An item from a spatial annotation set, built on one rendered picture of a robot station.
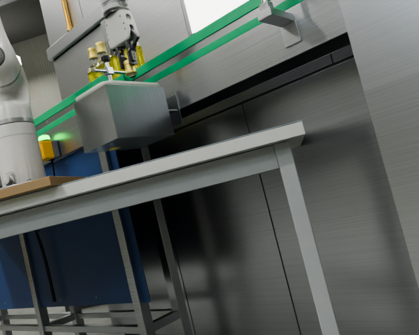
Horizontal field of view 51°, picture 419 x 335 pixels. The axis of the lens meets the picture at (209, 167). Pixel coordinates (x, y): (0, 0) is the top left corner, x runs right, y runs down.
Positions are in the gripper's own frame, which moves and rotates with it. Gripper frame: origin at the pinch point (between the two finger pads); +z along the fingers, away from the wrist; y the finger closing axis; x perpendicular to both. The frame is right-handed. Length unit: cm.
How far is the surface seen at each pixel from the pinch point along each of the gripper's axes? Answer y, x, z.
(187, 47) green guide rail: -13.8, -13.2, -0.1
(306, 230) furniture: -45, -2, 62
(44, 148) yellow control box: 54, 2, 14
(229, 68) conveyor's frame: -28.7, -10.8, 13.1
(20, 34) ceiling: 939, -552, -508
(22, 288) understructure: 115, -8, 68
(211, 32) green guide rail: -24.4, -12.8, -0.2
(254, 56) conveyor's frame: -38.0, -10.4, 13.3
